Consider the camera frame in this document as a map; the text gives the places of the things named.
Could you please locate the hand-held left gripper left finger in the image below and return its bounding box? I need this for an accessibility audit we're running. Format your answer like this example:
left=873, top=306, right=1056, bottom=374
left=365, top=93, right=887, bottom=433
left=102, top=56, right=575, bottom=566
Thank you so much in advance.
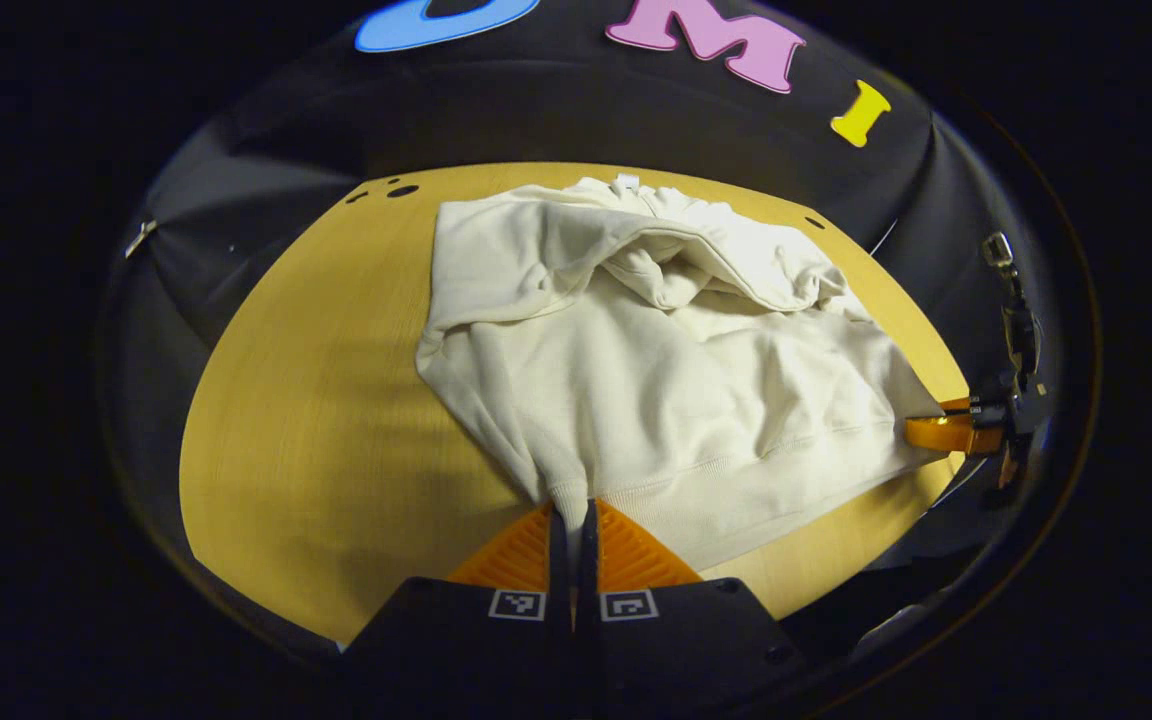
left=341, top=500, right=577, bottom=720

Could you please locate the black backdrop cloth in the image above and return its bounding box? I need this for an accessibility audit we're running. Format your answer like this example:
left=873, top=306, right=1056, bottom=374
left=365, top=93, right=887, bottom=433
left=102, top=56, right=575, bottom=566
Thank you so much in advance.
left=96, top=0, right=1077, bottom=661

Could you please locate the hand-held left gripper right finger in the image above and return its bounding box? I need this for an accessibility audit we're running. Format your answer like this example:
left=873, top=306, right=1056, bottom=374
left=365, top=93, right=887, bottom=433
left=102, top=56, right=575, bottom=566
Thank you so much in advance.
left=576, top=498, right=807, bottom=720

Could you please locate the white sweatshirt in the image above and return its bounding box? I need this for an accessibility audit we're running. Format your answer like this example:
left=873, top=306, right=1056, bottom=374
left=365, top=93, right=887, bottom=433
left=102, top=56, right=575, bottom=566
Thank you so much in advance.
left=416, top=175, right=947, bottom=571

